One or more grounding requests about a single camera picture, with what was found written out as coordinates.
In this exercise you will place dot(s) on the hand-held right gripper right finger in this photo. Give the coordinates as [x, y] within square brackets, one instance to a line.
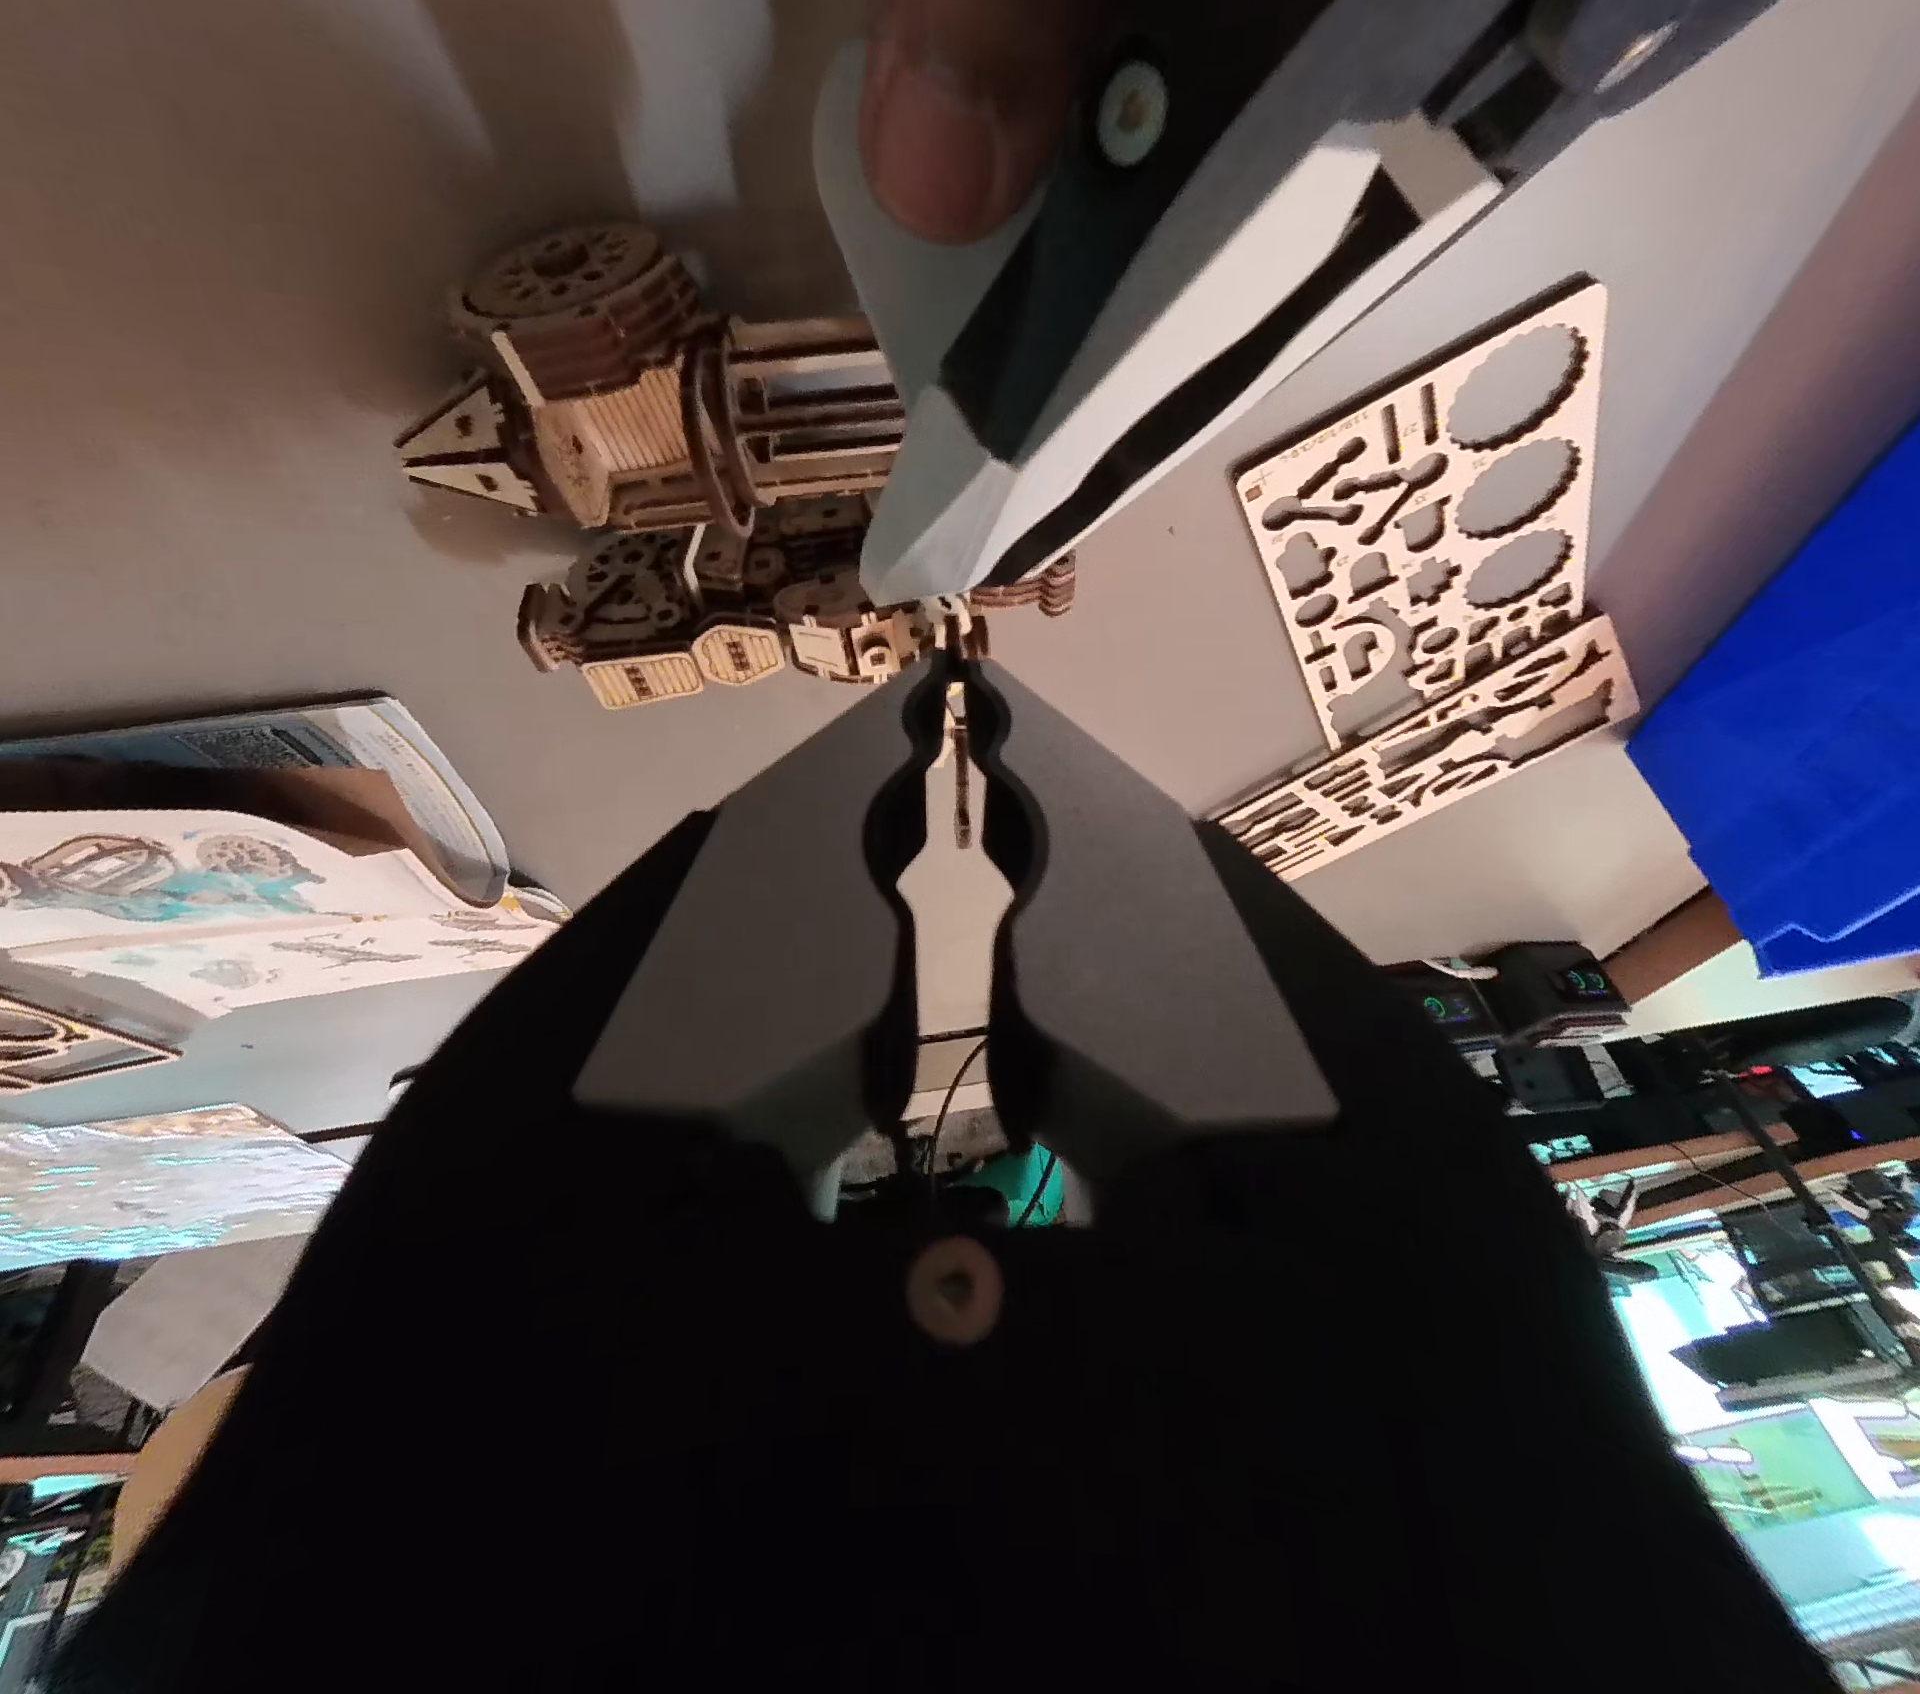
[1154, 958]

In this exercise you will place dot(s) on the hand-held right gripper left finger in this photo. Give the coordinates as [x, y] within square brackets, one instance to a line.
[750, 958]

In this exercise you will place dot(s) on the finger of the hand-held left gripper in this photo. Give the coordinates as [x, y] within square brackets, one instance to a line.
[1201, 344]
[939, 508]

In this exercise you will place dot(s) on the small wooden puzzle piece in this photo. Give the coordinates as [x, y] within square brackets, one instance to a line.
[954, 809]

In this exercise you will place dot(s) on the wooden motorcycle model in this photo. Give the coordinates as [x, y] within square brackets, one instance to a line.
[675, 628]

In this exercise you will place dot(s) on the grey desk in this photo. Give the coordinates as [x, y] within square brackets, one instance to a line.
[300, 524]

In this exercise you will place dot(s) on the person's left hand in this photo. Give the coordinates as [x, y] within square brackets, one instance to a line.
[960, 74]

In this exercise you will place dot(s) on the wooden puzzle sheet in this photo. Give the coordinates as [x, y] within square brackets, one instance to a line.
[1268, 490]
[1604, 688]

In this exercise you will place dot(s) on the black charger green display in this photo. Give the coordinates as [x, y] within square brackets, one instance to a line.
[1560, 987]
[1449, 1006]

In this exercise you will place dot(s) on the wooden sidecar model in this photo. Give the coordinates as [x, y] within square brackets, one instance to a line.
[600, 418]

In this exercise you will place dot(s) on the glossy booklet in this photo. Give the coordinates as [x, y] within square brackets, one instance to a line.
[375, 748]

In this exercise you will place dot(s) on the illustrated instruction booklet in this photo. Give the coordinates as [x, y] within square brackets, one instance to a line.
[195, 898]

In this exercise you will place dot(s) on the clear plastic wrap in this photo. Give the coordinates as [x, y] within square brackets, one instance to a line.
[151, 1184]

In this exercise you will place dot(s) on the blue plastic bin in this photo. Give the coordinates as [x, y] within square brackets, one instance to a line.
[1800, 748]

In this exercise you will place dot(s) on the grey flat sheet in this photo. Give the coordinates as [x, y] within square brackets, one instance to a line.
[159, 1334]

